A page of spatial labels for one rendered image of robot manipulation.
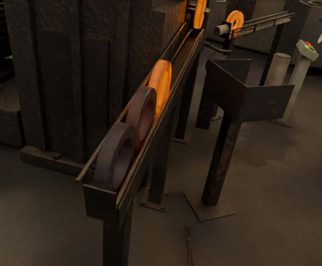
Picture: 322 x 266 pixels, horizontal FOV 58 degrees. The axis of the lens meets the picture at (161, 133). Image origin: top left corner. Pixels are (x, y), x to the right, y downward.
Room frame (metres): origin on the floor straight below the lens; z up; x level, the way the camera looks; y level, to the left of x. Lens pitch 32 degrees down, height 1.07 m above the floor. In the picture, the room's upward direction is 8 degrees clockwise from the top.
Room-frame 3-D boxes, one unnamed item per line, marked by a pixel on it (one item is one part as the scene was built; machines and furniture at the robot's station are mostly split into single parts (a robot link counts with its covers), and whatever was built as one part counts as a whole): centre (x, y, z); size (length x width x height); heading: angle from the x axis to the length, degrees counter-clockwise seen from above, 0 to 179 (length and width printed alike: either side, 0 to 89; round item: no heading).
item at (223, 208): (1.07, -0.30, 0.36); 0.26 x 0.20 x 0.72; 24
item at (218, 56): (1.91, -0.30, 0.27); 0.22 x 0.13 x 0.53; 169
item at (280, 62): (2.13, -0.79, 0.26); 0.12 x 0.12 x 0.52
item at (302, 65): (2.14, -0.96, 0.31); 0.24 x 0.16 x 0.62; 169
